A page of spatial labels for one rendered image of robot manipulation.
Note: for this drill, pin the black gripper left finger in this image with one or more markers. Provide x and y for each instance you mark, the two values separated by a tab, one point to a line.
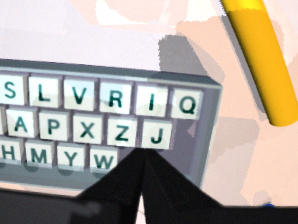
114	199

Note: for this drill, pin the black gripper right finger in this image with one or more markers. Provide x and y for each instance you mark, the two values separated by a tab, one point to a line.
170	198

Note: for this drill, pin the grey keyboard with white letter keys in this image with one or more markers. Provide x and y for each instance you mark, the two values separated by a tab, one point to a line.
64	126

